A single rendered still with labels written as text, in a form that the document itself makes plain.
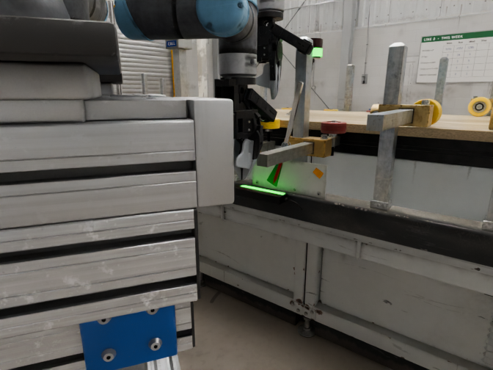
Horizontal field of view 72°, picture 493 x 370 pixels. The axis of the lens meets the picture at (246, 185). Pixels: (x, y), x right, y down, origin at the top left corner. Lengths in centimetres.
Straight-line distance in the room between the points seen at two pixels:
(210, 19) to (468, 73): 772
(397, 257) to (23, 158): 92
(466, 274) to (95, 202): 89
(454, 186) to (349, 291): 55
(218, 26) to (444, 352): 123
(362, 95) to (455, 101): 197
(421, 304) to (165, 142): 117
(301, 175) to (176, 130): 78
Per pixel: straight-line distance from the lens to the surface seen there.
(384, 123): 68
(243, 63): 67
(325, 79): 917
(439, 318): 135
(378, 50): 868
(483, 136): 110
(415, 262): 102
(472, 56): 818
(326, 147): 98
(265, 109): 74
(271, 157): 80
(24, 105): 28
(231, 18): 56
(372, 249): 104
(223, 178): 29
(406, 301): 135
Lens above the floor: 100
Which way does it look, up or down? 15 degrees down
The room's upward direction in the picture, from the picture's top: straight up
